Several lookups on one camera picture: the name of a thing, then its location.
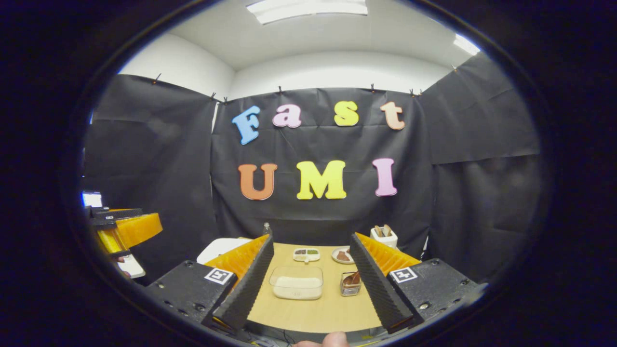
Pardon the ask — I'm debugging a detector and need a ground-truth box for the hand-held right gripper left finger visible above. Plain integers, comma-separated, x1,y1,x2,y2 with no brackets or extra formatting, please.
145,234,275,333

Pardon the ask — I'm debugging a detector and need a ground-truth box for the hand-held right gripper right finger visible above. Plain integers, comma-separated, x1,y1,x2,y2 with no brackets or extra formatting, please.
349,233,483,334

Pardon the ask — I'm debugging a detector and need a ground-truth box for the clear chopstick holder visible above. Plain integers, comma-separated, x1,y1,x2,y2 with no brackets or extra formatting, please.
340,271,362,297

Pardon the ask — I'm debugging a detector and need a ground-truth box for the white rice cooker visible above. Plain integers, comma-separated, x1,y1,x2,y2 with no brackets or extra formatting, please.
197,238,254,265

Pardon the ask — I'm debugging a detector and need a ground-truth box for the clear rice container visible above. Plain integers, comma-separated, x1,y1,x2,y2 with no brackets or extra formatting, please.
269,266,324,301

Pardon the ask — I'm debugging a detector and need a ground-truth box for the white side desk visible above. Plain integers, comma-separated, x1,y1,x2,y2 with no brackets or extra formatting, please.
117,254,146,279

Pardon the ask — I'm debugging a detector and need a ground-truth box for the white toaster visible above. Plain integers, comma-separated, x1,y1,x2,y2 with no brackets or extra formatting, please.
370,224,399,249

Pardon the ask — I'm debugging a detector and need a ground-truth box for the white round plate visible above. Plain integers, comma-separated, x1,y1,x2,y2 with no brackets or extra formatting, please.
331,246,355,265

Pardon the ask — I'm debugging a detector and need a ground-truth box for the white divided bean dish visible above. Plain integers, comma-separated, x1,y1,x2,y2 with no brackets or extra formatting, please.
293,248,321,264

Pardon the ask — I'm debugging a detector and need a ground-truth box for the black backdrop cloth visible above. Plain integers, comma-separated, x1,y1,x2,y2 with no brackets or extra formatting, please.
82,53,545,285

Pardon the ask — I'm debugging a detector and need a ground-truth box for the small ceiling light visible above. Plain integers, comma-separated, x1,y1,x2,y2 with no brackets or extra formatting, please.
453,33,482,56

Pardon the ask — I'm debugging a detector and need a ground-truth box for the long ceiling light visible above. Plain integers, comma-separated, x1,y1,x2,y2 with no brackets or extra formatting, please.
246,0,369,25

